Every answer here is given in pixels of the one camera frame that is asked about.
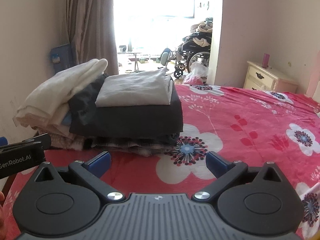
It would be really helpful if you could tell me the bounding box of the red floral blanket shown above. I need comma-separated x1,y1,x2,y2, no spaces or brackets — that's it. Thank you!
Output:
0,84,320,239

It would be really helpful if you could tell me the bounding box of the person left hand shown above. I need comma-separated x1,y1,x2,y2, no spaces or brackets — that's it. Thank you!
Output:
0,191,6,238

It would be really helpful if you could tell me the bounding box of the cream nightstand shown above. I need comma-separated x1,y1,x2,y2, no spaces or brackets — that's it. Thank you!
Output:
243,61,298,93

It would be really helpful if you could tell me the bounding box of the pink cup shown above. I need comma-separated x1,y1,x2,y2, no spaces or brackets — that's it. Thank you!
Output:
262,53,270,68

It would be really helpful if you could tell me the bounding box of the blue box by wall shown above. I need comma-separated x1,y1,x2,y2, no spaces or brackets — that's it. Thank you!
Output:
50,44,74,74

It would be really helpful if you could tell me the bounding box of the white shirt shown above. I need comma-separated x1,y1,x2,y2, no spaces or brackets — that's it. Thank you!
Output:
95,68,174,107

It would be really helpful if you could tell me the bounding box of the dark folded clothes stack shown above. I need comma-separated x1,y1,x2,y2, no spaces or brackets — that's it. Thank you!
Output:
68,75,183,157

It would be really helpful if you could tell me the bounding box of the beige curtain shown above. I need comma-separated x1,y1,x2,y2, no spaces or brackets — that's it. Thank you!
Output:
66,0,119,75

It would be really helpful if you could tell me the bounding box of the wheelchair with clothes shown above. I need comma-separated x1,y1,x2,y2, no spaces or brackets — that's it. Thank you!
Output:
157,17,213,78

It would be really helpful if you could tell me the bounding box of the pink white plastic bag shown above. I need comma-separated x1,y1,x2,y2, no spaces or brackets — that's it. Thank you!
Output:
183,62,208,85

